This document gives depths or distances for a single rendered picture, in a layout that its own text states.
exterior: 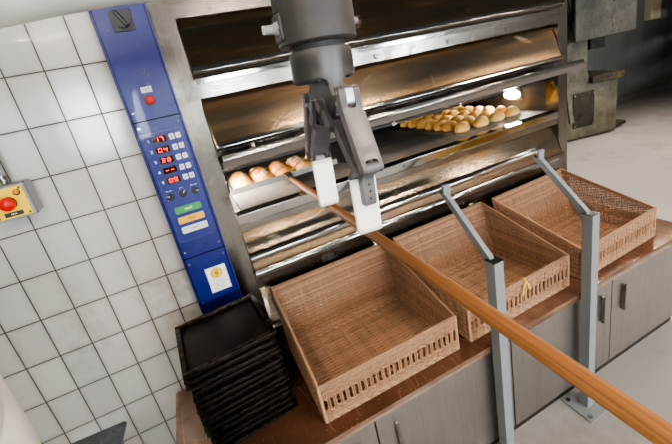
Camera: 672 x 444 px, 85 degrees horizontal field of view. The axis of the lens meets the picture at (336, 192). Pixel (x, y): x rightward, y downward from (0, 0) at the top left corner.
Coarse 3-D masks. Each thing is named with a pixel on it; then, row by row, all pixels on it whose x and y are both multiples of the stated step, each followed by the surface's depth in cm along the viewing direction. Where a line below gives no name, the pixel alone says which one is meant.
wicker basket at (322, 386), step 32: (352, 256) 162; (384, 256) 168; (288, 288) 152; (320, 288) 157; (352, 288) 162; (416, 288) 151; (288, 320) 152; (320, 320) 156; (352, 320) 161; (384, 320) 157; (416, 320) 153; (448, 320) 129; (320, 352) 147; (352, 352) 143; (384, 352) 121; (416, 352) 127; (448, 352) 133; (320, 384) 113; (352, 384) 118; (384, 384) 124
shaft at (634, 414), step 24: (312, 192) 142; (384, 240) 93; (408, 264) 83; (456, 288) 70; (480, 312) 63; (528, 336) 55; (552, 360) 51; (576, 384) 48; (600, 384) 46; (624, 408) 43; (648, 432) 41
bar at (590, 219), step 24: (552, 168) 145; (432, 192) 129; (456, 216) 129; (288, 240) 112; (312, 240) 115; (480, 240) 123; (504, 288) 122; (504, 312) 125; (504, 336) 127; (504, 360) 130; (504, 384) 133; (504, 408) 137; (576, 408) 164; (600, 408) 161; (504, 432) 142
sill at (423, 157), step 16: (544, 112) 204; (496, 128) 191; (512, 128) 190; (448, 144) 180; (464, 144) 179; (400, 160) 170; (416, 160) 169; (432, 160) 173; (384, 176) 164; (304, 192) 153; (256, 208) 146; (272, 208) 146; (288, 208) 149; (240, 224) 142
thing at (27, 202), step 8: (8, 184) 107; (16, 184) 106; (24, 184) 107; (32, 184) 112; (0, 192) 104; (8, 192) 105; (24, 192) 107; (32, 192) 111; (16, 200) 106; (24, 200) 107; (32, 200) 109; (16, 208) 107; (24, 208) 107; (32, 208) 108; (40, 208) 112; (0, 216) 106; (8, 216) 106; (16, 216) 107; (24, 216) 108
